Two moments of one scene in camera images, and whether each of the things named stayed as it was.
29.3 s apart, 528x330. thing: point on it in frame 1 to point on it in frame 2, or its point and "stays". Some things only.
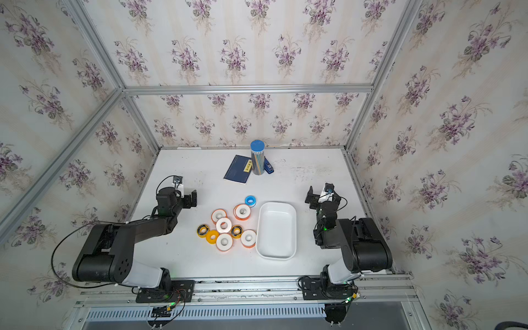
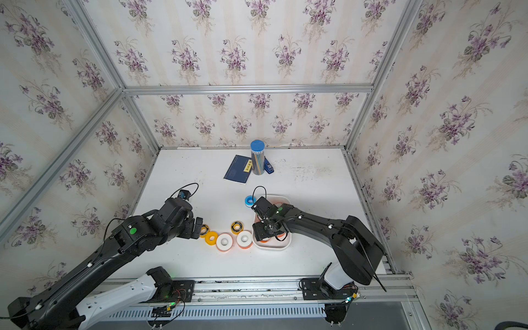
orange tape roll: (224, 242) stays
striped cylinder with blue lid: (257, 147) stays
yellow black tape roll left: (201, 230) stays
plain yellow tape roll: (212, 236) stays
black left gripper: (187, 204) to (190, 232)
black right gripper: (314, 201) to (258, 233)
